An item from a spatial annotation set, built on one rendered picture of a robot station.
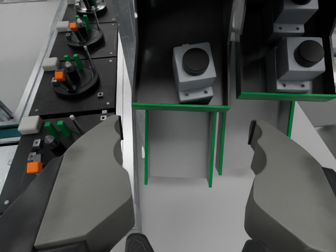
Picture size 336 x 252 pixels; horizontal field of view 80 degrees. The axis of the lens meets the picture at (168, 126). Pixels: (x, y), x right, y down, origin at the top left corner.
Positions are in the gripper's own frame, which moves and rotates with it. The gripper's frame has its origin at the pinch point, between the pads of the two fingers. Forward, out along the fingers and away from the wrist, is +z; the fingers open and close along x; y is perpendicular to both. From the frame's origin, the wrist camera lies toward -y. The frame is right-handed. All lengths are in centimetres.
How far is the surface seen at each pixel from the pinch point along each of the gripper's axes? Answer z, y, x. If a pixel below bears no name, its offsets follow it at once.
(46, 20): 108, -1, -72
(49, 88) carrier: 47, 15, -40
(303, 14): 19.6, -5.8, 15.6
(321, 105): 113, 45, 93
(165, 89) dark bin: 16.7, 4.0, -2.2
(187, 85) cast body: 12.1, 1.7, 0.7
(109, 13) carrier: 91, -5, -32
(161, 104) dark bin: 13.3, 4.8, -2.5
